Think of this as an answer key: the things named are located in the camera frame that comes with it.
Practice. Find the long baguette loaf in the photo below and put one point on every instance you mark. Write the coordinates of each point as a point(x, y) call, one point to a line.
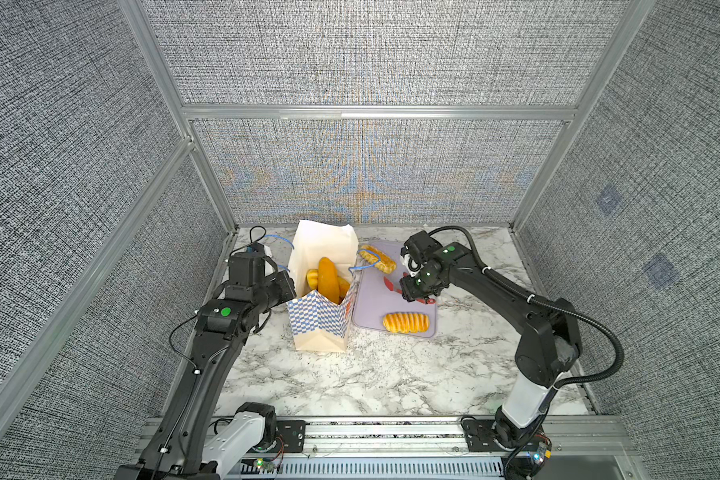
point(328, 281)

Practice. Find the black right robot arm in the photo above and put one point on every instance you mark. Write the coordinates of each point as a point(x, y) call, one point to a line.
point(550, 340)

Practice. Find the round yellow tart bread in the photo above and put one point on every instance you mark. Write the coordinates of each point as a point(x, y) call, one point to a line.
point(312, 279)

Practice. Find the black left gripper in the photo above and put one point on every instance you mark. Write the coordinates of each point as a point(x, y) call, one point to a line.
point(287, 286)

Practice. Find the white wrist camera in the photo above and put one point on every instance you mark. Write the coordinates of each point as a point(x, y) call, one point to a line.
point(270, 266)
point(408, 262)

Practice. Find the blue checkered paper bag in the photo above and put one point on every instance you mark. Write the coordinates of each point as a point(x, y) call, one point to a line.
point(317, 324)

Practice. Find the aluminium enclosure frame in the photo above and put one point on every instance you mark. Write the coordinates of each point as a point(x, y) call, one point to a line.
point(137, 137)

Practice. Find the yellow glazed danish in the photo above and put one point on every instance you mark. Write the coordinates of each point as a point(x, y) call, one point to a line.
point(377, 259)

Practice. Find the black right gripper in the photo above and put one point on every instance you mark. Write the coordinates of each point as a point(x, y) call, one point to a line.
point(408, 289)

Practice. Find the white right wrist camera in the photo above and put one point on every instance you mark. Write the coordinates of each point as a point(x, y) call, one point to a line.
point(408, 262)

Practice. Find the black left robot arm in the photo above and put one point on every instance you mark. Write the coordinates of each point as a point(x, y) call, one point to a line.
point(179, 448)

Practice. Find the ridged spiral bread roll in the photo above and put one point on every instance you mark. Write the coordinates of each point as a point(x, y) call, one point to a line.
point(406, 322)

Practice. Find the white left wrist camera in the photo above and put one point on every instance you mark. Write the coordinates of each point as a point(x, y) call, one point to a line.
point(270, 266)

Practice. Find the yellow oval bun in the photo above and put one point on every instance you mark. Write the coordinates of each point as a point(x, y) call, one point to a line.
point(344, 287)

